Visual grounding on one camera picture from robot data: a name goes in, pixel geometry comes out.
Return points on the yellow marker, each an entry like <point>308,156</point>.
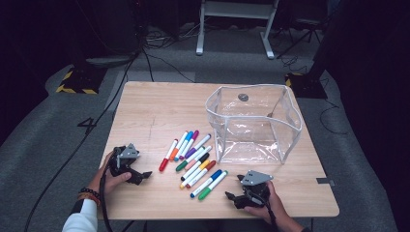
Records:
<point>204,164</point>

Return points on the white desk frame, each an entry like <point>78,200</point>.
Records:
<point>235,9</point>

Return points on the black yellow striped stand base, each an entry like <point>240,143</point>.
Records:
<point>306,87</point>
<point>80,82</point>

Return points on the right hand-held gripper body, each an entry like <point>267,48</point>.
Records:
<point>256,178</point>

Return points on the magenta marker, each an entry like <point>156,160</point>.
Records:
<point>195,133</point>

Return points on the grey stand base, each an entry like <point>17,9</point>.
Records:
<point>106,61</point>

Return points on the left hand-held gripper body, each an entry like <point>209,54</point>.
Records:
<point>129,152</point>

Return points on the purple marker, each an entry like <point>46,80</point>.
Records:
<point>190,152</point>

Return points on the grey tape strip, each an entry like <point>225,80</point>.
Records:
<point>324,181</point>

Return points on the black marker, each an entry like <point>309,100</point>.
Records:
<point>203,158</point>

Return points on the grey round table grommet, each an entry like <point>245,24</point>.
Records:
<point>243,97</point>

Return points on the dark red marker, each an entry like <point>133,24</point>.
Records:
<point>210,165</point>

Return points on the pink marker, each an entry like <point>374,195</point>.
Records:
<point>191,163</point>

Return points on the person's left hand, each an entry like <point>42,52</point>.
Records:
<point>103,183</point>

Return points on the black tripod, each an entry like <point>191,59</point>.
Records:
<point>295,43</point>

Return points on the light blue marker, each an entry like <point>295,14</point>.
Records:
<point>189,134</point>

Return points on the transparent pouch with white trim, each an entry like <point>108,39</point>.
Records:
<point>245,141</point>

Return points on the orange marker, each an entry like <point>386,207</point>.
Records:
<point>174,155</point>

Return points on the dark green marker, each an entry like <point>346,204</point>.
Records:
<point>181,166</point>

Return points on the person's right hand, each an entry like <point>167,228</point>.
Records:
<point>274,209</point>

